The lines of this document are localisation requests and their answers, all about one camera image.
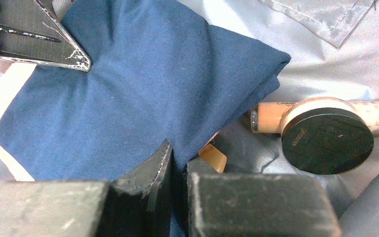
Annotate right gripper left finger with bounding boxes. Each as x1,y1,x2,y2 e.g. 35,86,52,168
0,141,172,237

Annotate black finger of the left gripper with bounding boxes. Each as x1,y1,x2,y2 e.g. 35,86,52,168
0,0,91,72

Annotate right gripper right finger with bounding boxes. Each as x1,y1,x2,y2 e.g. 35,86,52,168
187,158,341,237

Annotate navy blue garment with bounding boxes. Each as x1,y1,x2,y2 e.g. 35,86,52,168
0,0,290,180

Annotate orange tie-dye jeans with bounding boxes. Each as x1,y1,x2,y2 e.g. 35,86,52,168
0,63,36,182

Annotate white cosmetic tube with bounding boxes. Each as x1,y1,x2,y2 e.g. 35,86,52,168
249,97,379,136

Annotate round black lid compact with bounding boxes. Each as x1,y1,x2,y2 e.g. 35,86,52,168
279,97,375,176

